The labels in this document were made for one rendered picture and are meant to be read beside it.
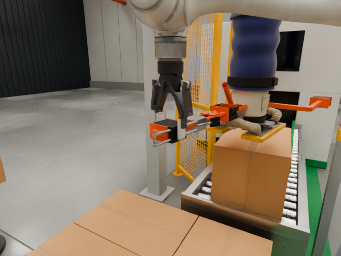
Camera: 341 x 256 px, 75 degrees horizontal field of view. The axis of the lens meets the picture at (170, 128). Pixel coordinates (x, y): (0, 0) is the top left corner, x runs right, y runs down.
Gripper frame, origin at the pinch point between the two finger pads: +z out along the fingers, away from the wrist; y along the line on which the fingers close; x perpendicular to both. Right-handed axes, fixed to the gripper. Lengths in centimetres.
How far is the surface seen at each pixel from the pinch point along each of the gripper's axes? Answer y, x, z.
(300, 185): -19, -111, 61
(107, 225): 49, -2, 66
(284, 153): -16, -70, 26
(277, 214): -18, -66, 59
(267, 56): -7, -55, -22
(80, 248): 45, 15, 66
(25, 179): 260, -11, 121
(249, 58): -1, -50, -22
